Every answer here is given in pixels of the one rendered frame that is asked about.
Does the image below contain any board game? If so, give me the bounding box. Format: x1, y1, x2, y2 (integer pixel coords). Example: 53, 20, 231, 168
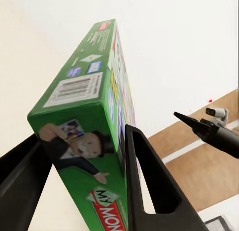
27, 19, 141, 231

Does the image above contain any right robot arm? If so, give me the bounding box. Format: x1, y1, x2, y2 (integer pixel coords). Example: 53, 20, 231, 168
174, 107, 239, 159

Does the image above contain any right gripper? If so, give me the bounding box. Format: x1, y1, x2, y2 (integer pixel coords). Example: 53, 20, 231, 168
174, 112, 237, 152

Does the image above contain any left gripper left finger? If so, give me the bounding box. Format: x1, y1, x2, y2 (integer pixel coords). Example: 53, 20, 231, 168
0, 133, 53, 231

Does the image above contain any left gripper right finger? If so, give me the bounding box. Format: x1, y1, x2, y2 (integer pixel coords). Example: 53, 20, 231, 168
124, 124, 209, 231

